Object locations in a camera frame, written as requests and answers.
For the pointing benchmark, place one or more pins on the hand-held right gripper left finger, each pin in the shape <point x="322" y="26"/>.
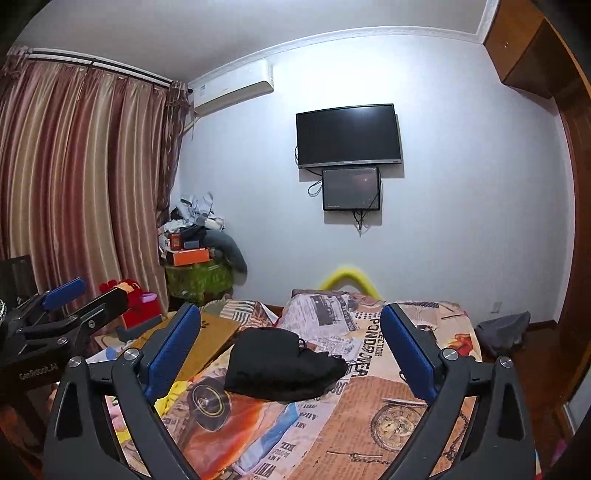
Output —
<point x="173" y="350"/>

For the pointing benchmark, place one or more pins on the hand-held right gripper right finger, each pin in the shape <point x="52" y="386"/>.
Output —
<point x="408" y="350"/>

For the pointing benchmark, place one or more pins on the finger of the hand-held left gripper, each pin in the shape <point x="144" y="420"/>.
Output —
<point x="64" y="290"/>
<point x="104" y="307"/>

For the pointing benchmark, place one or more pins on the black garment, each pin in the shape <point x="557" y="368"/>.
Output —
<point x="277" y="364"/>

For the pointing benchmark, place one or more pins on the pile of clothes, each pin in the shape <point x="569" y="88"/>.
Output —
<point x="198" y="226"/>

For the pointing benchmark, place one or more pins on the red plush toy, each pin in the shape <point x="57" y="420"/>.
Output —
<point x="127" y="300"/>

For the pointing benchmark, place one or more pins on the brown cardboard sheet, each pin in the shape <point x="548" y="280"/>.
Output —
<point x="203" y="337"/>

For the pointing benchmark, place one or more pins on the yellow cloth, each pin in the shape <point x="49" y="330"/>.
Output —
<point x="168" y="399"/>

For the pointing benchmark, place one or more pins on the black chair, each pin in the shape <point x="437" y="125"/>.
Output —
<point x="16" y="277"/>

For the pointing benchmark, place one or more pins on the printed blanket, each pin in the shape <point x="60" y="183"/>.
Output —
<point x="369" y="415"/>

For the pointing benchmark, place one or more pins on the yellow curved object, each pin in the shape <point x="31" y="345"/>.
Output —
<point x="346" y="279"/>

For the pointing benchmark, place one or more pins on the orange box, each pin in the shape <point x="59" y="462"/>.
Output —
<point x="189" y="256"/>

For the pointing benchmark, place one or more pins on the grey cloth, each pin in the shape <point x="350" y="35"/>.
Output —
<point x="503" y="332"/>

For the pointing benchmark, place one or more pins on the striped brown curtain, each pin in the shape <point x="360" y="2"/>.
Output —
<point x="69" y="184"/>

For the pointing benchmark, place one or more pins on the curtain rod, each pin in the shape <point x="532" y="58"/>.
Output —
<point x="92" y="64"/>

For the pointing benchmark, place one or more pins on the white air conditioner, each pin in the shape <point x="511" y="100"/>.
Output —
<point x="231" y="87"/>

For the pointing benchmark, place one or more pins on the wooden overhead cabinet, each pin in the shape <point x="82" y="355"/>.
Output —
<point x="526" y="41"/>

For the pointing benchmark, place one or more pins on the white wall outlet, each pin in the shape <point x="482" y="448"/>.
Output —
<point x="497" y="307"/>

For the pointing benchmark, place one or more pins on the small wall-mounted black monitor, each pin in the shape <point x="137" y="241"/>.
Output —
<point x="351" y="188"/>

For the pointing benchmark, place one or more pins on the wooden door frame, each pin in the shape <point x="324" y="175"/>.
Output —
<point x="579" y="230"/>

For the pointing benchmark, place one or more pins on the wall-mounted black television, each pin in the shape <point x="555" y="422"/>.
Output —
<point x="348" y="134"/>

